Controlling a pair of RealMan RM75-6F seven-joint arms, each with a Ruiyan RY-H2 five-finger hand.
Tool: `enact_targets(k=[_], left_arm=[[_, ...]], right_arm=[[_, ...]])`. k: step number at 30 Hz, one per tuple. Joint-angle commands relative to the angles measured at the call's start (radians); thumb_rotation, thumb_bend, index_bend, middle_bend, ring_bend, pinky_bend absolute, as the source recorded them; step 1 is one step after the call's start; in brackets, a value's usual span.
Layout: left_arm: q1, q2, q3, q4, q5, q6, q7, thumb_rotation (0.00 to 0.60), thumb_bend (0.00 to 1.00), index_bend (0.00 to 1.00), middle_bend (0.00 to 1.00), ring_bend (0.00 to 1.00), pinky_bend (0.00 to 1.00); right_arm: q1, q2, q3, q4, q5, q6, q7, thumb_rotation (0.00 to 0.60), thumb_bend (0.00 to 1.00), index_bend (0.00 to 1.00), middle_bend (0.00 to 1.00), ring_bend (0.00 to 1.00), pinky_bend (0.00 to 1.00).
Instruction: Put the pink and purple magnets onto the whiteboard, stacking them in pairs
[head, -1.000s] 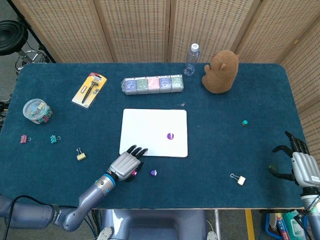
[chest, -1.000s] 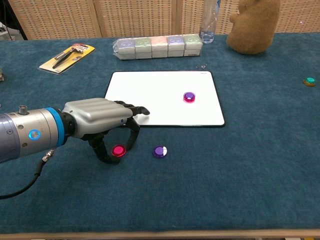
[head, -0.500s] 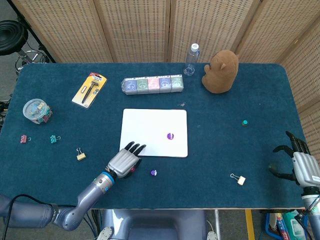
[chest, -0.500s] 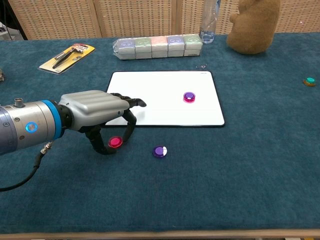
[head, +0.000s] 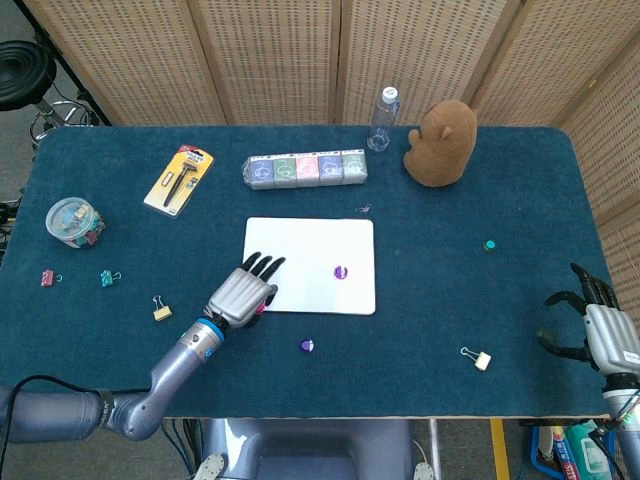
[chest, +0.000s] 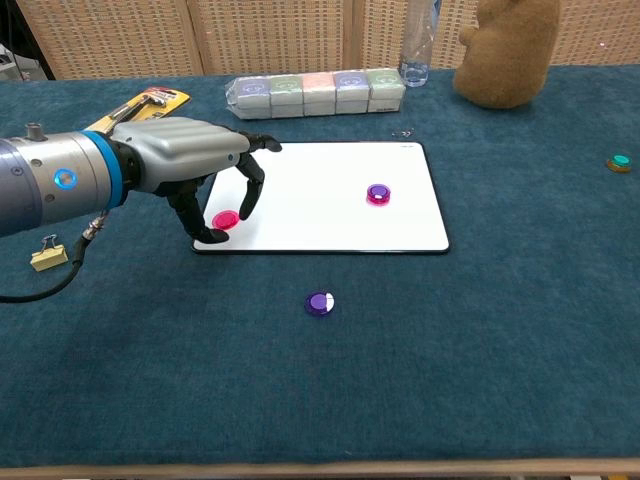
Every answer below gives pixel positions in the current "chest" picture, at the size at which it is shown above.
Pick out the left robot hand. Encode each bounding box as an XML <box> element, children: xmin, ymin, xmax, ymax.
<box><xmin>110</xmin><ymin>116</ymin><xmax>283</xmax><ymax>245</ymax></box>

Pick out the white magnetic board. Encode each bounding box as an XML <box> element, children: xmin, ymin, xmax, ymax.
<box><xmin>191</xmin><ymin>141</ymin><xmax>451</xmax><ymax>256</ymax></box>

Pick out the razor in yellow blister pack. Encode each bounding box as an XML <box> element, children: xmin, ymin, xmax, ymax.
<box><xmin>92</xmin><ymin>86</ymin><xmax>192</xmax><ymax>134</ymax></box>

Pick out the wicker folding screen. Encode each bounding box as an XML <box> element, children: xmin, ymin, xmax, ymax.
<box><xmin>14</xmin><ymin>0</ymin><xmax>640</xmax><ymax>81</ymax></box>

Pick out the wrapped pack of pastel boxes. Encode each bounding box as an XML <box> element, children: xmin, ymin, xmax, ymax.
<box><xmin>223</xmin><ymin>68</ymin><xmax>407</xmax><ymax>121</ymax></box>

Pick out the yellow binder clip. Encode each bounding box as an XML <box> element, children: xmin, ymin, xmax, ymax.
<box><xmin>29</xmin><ymin>233</ymin><xmax>70</xmax><ymax>273</ymax></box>

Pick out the black diagonal pole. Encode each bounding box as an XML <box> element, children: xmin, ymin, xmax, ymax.
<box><xmin>9</xmin><ymin>0</ymin><xmax>56</xmax><ymax>81</ymax></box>

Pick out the clear plastic water bottle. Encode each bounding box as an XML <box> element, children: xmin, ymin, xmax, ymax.
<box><xmin>398</xmin><ymin>0</ymin><xmax>443</xmax><ymax>89</ymax></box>

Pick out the teal table cloth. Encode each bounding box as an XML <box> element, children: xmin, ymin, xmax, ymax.
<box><xmin>0</xmin><ymin>64</ymin><xmax>640</xmax><ymax>469</ymax></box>

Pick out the brown plush toy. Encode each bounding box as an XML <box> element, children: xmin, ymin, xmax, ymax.
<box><xmin>452</xmin><ymin>0</ymin><xmax>561</xmax><ymax>110</ymax></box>

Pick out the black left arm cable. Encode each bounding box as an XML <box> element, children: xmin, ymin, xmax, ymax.
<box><xmin>0</xmin><ymin>209</ymin><xmax>111</xmax><ymax>304</ymax></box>

